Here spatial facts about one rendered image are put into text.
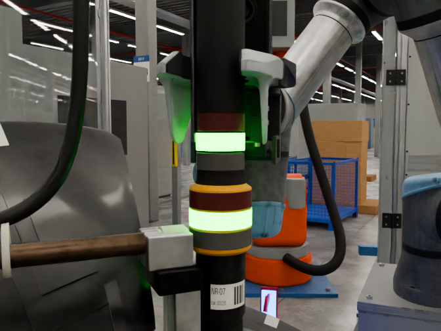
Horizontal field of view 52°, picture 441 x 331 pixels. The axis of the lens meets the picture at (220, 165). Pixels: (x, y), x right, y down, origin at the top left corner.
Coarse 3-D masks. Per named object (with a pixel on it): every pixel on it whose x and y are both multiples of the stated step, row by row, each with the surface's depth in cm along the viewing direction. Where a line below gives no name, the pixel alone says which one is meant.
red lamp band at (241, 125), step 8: (200, 120) 30; (208, 120) 29; (216, 120) 29; (224, 120) 29; (232, 120) 29; (240, 120) 30; (200, 128) 30; (208, 128) 30; (216, 128) 29; (224, 128) 29; (232, 128) 30; (240, 128) 30
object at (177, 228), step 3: (168, 225) 30; (171, 225) 30; (174, 225) 30; (177, 225) 30; (180, 225) 30; (183, 225) 30; (159, 228) 30; (162, 228) 30; (165, 228) 30; (168, 228) 30; (171, 228) 30; (174, 228) 30; (177, 228) 30; (180, 228) 30; (183, 228) 30; (186, 228) 30; (159, 231) 30; (162, 231) 29; (165, 231) 29; (168, 231) 29; (171, 231) 29; (174, 231) 29; (177, 231) 30; (180, 231) 30
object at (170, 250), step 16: (160, 240) 28; (176, 240) 29; (192, 240) 29; (144, 256) 29; (160, 256) 28; (176, 256) 29; (192, 256) 29; (144, 272) 31; (160, 272) 28; (176, 272) 28; (192, 272) 29; (160, 288) 28; (176, 288) 28; (192, 288) 29; (176, 304) 29; (192, 304) 29; (176, 320) 29; (192, 320) 30
